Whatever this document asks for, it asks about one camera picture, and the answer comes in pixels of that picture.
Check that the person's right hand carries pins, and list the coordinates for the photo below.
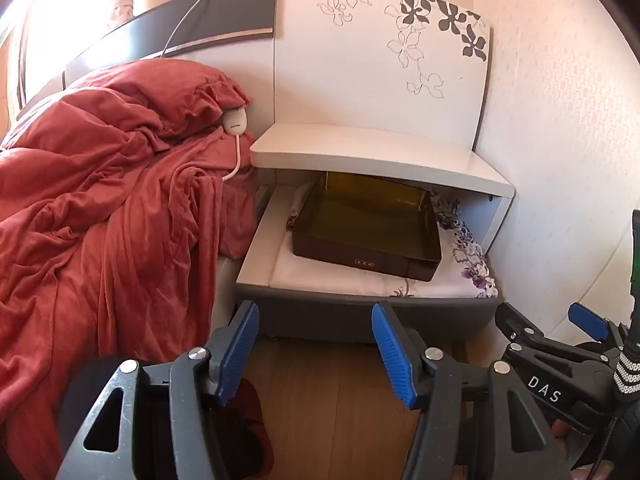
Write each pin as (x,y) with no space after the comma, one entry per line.
(561,437)

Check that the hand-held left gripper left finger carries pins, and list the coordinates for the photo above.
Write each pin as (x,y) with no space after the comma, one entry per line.
(241,355)

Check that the red pillow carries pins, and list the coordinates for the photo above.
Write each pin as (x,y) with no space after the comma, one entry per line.
(165,90)

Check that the red slipper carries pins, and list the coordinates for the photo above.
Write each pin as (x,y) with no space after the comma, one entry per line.
(250,425)

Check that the white nightstand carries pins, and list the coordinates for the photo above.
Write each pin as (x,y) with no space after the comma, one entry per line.
(375,157)

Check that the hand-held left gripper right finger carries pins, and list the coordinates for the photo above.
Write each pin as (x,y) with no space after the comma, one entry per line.
(395,360)

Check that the red blanket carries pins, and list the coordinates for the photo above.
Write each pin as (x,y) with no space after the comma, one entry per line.
(100,240)

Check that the person's right forearm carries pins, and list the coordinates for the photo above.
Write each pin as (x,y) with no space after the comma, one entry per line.
(625,375)

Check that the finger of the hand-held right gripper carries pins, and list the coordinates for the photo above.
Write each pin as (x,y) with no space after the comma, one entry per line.
(515,322)
(587,320)

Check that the white floral wall panel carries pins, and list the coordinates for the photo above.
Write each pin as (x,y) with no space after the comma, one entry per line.
(360,70)

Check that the grey and white headboard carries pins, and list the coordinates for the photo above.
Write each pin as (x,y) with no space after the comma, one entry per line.
(200,15)

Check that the white floral cloth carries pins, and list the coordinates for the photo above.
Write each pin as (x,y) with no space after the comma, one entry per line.
(465,255)

